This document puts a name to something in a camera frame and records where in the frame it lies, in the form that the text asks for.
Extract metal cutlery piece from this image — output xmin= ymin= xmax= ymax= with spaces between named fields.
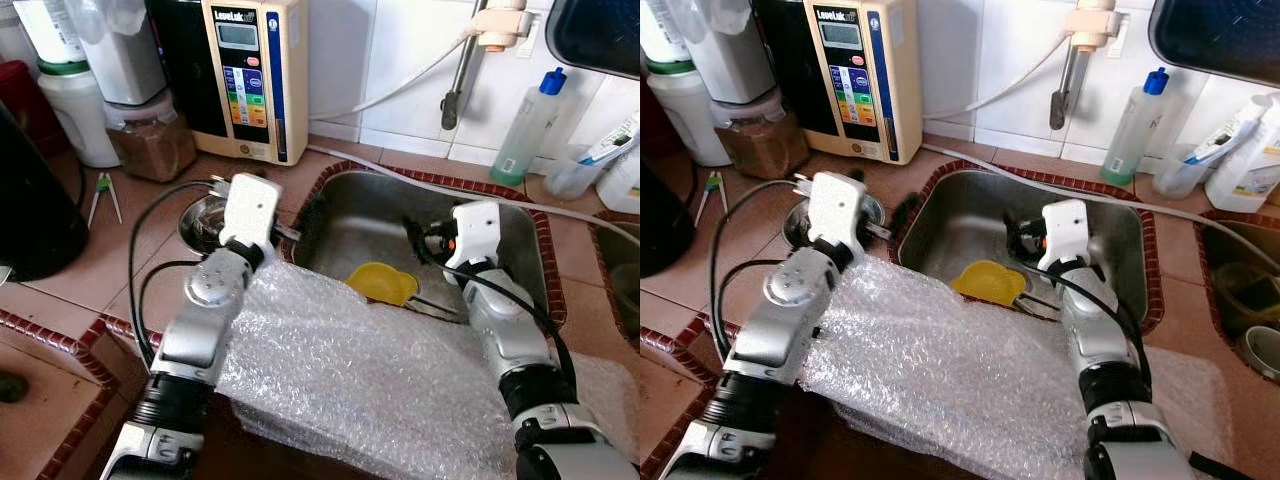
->
xmin=1018 ymin=288 xmax=1066 ymax=323
xmin=405 ymin=290 xmax=471 ymax=324

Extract dark bowl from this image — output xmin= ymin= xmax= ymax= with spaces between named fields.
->
xmin=1213 ymin=260 xmax=1280 ymax=326

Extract white toothpaste tube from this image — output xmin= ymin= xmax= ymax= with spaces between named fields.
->
xmin=580 ymin=113 xmax=641 ymax=167
xmin=1185 ymin=95 xmax=1276 ymax=167

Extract white canister green lid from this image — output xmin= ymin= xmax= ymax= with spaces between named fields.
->
xmin=37 ymin=58 xmax=122 ymax=170
xmin=645 ymin=58 xmax=731 ymax=168

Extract beige water ionizer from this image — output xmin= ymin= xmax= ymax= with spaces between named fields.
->
xmin=200 ymin=0 xmax=310 ymax=167
xmin=803 ymin=0 xmax=923 ymax=167

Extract clear bottle blue cap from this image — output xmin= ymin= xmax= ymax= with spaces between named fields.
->
xmin=489 ymin=67 xmax=569 ymax=189
xmin=1100 ymin=66 xmax=1171 ymax=188

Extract clear plastic cup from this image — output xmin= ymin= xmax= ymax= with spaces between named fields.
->
xmin=544 ymin=145 xmax=611 ymax=201
xmin=1152 ymin=145 xmax=1216 ymax=199

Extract red container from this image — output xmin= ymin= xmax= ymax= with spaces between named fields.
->
xmin=640 ymin=80 xmax=679 ymax=161
xmin=0 ymin=60 xmax=73 ymax=159

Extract large steel sink basin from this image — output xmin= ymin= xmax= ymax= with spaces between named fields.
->
xmin=288 ymin=162 xmax=568 ymax=331
xmin=895 ymin=160 xmax=1166 ymax=331

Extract white labelled bottle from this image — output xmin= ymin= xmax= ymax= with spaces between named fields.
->
xmin=10 ymin=0 xmax=89 ymax=67
xmin=640 ymin=0 xmax=693 ymax=63

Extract green handled tongs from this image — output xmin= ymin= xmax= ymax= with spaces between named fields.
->
xmin=697 ymin=170 xmax=731 ymax=226
xmin=87 ymin=171 xmax=124 ymax=228

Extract white curved hose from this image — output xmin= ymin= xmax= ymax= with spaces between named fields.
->
xmin=308 ymin=35 xmax=479 ymax=123
xmin=920 ymin=35 xmax=1086 ymax=123

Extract dark blue hanging basin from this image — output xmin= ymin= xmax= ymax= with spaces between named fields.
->
xmin=545 ymin=0 xmax=641 ymax=82
xmin=1148 ymin=0 xmax=1280 ymax=89

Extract black kettle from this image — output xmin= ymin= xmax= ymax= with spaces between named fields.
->
xmin=0 ymin=98 xmax=91 ymax=283
xmin=640 ymin=160 xmax=698 ymax=279

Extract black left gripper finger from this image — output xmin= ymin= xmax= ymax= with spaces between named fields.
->
xmin=294 ymin=200 xmax=323 ymax=265
xmin=888 ymin=194 xmax=924 ymax=241

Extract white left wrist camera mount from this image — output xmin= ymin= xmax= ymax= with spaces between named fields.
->
xmin=217 ymin=172 xmax=284 ymax=253
xmin=806 ymin=171 xmax=873 ymax=266

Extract clear container brown contents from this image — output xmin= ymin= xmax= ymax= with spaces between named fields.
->
xmin=103 ymin=88 xmax=199 ymax=184
xmin=712 ymin=88 xmax=809 ymax=181

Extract grey plastic jug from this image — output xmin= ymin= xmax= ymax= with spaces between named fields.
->
xmin=68 ymin=0 xmax=168 ymax=107
xmin=680 ymin=0 xmax=786 ymax=101

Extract clear bubble wrap sheet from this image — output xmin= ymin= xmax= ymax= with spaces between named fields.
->
xmin=213 ymin=260 xmax=641 ymax=480
xmin=800 ymin=255 xmax=1236 ymax=480

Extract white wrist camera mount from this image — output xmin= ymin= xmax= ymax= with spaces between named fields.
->
xmin=806 ymin=171 xmax=873 ymax=266
xmin=1039 ymin=198 xmax=1093 ymax=273
xmin=217 ymin=172 xmax=284 ymax=253
xmin=444 ymin=200 xmax=502 ymax=273

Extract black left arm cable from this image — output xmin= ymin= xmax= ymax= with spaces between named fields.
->
xmin=127 ymin=178 xmax=233 ymax=369
xmin=710 ymin=178 xmax=816 ymax=366

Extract grey drain hose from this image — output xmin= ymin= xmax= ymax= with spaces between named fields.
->
xmin=308 ymin=143 xmax=641 ymax=246
xmin=920 ymin=143 xmax=1280 ymax=246

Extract grey cup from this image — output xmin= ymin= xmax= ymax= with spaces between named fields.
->
xmin=1238 ymin=325 xmax=1280 ymax=384

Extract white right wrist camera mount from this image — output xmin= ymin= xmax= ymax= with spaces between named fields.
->
xmin=444 ymin=200 xmax=502 ymax=273
xmin=1039 ymin=198 xmax=1093 ymax=273

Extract white detergent bottle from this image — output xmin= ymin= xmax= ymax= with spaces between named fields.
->
xmin=597 ymin=148 xmax=641 ymax=215
xmin=1204 ymin=95 xmax=1280 ymax=214

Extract wall tap chrome spout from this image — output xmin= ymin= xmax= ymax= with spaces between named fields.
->
xmin=440 ymin=0 xmax=533 ymax=132
xmin=1048 ymin=0 xmax=1131 ymax=132

